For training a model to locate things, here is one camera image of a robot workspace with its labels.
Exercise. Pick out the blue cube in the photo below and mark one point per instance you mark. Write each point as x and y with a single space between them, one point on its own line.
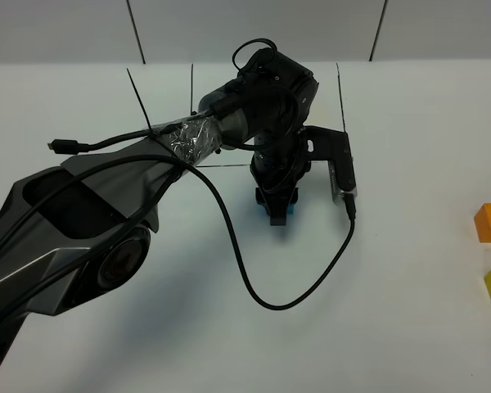
277 207

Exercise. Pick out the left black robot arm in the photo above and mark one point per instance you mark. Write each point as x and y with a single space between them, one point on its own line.
74 232

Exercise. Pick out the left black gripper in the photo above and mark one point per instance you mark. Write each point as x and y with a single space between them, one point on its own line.
277 172

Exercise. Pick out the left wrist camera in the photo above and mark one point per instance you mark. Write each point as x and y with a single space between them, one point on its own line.
333 147

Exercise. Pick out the black zip tie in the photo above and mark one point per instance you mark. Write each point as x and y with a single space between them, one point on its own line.
141 104

